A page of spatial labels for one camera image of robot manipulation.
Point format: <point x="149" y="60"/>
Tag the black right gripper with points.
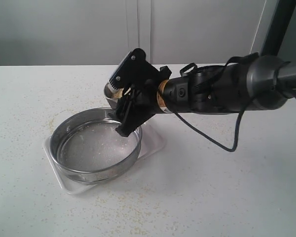
<point x="140" y="81"/>

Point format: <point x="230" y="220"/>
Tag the stainless steel cup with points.
<point x="108" y="89"/>

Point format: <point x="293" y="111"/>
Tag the round stainless steel sieve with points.
<point x="86" y="147"/>

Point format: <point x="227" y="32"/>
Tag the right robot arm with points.
<point x="251" y="82"/>

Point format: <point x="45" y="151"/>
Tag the yellow grain mixture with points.
<point x="116" y="95"/>

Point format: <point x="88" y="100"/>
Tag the white plastic tray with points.
<point x="152" y="142"/>

